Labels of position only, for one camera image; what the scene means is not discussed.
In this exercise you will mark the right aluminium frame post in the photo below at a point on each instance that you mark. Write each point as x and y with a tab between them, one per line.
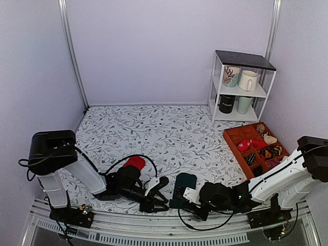
273	28

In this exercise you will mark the black mug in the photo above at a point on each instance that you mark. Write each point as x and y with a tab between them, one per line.
226	103

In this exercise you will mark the beige rolled sock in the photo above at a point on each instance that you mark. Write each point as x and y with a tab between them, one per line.
266	136

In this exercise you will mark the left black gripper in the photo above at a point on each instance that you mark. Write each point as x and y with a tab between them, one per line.
147	206

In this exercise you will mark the front aluminium rail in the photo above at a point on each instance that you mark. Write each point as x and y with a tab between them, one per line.
125	229

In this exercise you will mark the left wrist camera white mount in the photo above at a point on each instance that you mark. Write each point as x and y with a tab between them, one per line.
156	183

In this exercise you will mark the floral ceramic mug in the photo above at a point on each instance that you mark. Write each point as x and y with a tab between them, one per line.
231	76

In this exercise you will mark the aluminium frame post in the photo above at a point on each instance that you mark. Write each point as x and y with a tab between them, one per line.
63	11
273	28

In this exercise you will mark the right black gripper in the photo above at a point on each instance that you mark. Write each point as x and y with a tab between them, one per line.
203	216

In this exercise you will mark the orange compartment organizer tray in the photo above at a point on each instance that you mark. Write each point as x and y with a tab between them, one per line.
260	157

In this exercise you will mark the white wire shelf rack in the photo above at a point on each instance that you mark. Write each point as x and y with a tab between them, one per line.
256	63

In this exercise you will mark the white ribbed mug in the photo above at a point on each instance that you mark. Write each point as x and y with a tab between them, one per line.
248	80

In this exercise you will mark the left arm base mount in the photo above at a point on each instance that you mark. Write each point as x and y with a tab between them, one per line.
81	216

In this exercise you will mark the dark green reindeer sock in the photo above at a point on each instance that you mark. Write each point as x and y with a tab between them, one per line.
183	181

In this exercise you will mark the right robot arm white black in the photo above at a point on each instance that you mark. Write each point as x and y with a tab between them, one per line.
290	181

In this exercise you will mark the left aluminium frame post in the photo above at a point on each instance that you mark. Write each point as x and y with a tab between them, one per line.
63	11

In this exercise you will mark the pale green cup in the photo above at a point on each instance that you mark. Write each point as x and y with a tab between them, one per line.
244	103

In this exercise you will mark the floral patterned table mat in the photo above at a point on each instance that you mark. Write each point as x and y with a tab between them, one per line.
176	139

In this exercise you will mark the red snowflake rolled sock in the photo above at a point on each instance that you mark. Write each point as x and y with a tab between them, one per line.
244	145

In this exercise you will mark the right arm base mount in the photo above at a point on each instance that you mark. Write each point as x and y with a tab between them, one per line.
269	217

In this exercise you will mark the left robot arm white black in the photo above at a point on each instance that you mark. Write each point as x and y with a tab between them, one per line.
54	150

